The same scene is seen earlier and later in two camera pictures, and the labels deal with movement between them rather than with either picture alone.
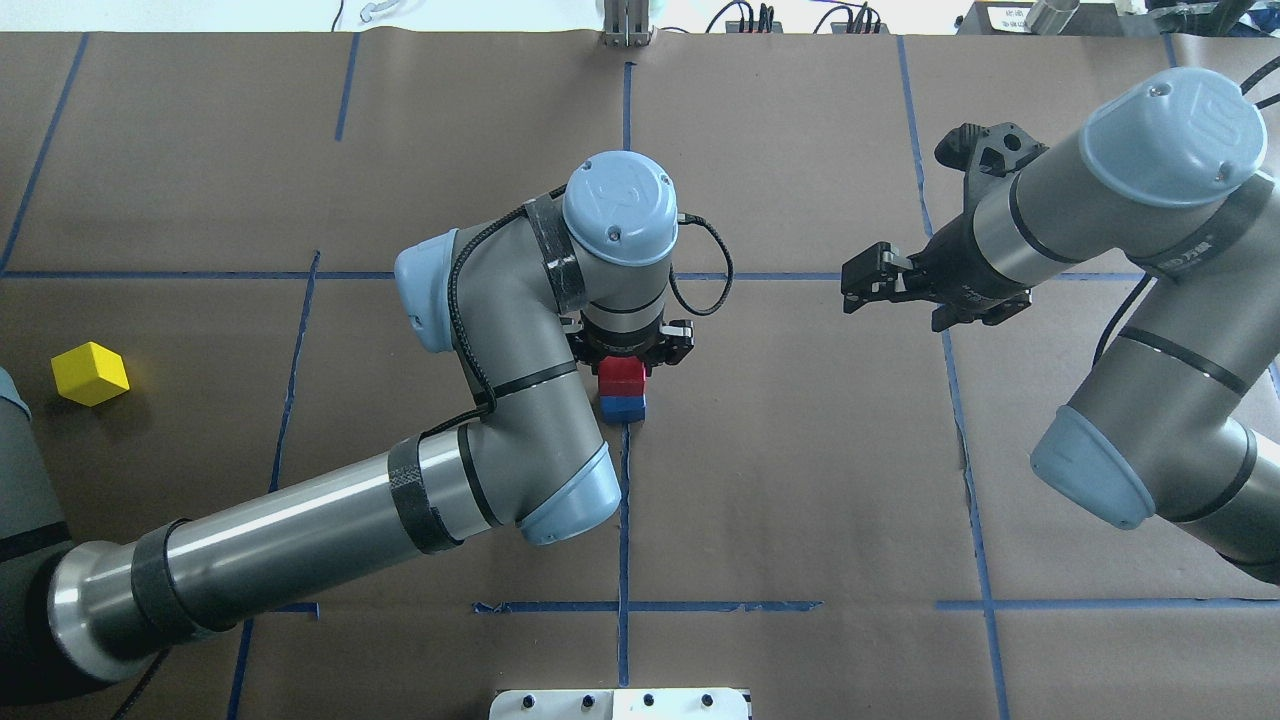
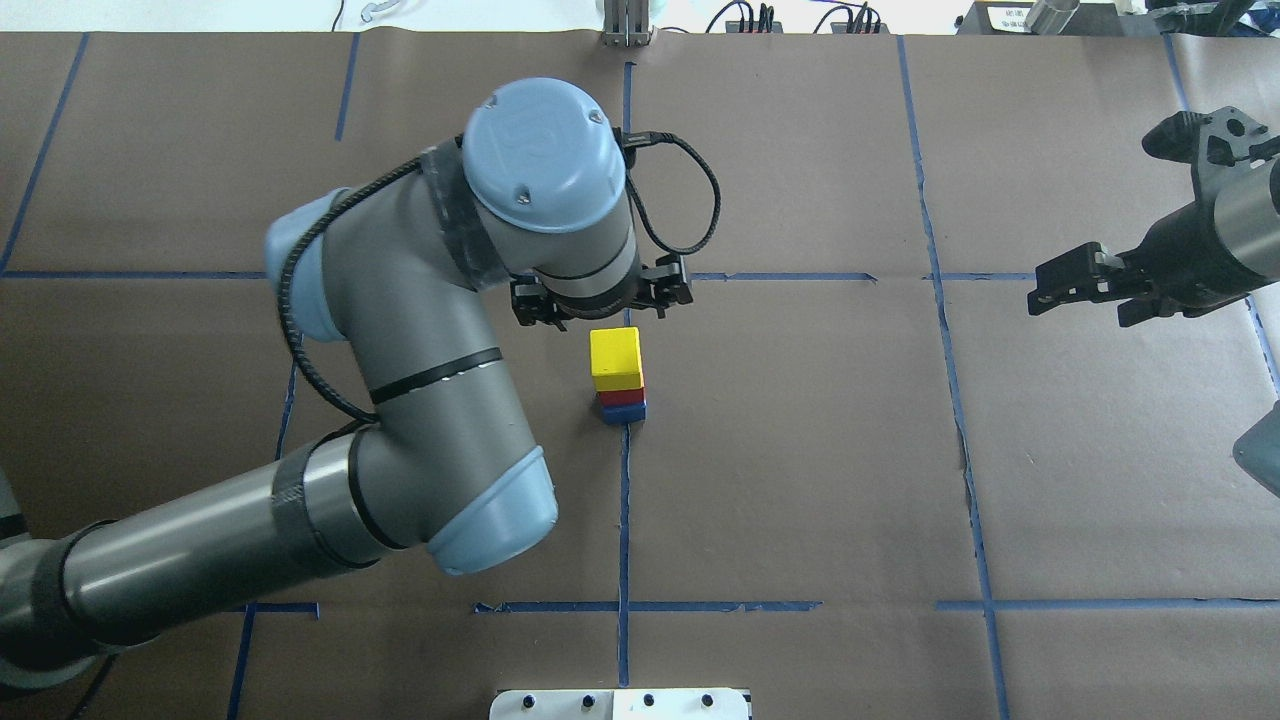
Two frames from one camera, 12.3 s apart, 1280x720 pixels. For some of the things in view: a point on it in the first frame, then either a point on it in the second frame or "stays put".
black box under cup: [1009, 17] stays put
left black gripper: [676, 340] to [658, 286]
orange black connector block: [734, 26] stays put
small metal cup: [1049, 17] stays put
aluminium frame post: [626, 23] stays put
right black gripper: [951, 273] to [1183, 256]
